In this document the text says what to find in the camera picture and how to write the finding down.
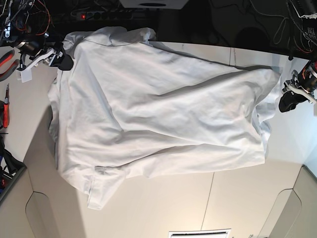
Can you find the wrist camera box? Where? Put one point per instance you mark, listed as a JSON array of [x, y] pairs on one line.
[[24, 76], [315, 109]]

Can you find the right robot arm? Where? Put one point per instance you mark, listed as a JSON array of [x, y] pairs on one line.
[[25, 25]]

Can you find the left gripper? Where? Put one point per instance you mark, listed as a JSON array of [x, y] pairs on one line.
[[300, 87]]

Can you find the red handled cutter tool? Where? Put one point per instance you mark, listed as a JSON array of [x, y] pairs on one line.
[[6, 108]]

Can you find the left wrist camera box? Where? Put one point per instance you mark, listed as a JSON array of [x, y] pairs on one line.
[[315, 109]]

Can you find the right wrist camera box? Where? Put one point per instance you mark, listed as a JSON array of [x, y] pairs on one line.
[[24, 76]]

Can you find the white t-shirt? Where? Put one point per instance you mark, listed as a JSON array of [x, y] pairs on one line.
[[128, 109]]

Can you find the white vent grille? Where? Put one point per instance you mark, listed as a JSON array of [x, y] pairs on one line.
[[225, 233]]

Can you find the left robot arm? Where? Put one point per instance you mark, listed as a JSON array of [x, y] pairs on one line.
[[303, 37]]

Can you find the black power strip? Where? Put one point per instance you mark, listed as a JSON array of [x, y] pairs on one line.
[[102, 15]]

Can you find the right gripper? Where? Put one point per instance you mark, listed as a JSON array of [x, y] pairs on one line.
[[34, 52]]

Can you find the black bag at left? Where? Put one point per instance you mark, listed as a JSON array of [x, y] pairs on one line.
[[10, 170]]

